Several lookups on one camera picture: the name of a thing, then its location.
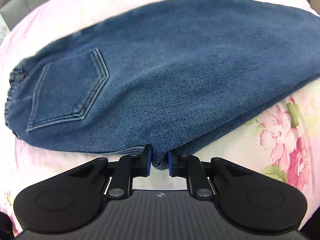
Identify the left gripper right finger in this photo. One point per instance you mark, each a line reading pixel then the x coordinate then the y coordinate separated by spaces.
pixel 248 200

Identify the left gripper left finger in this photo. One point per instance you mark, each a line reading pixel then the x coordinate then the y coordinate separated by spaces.
pixel 73 199

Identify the blue denim pants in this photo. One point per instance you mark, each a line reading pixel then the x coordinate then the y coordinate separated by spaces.
pixel 176 74

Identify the pink duvet cover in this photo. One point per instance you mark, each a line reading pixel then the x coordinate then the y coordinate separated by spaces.
pixel 282 143

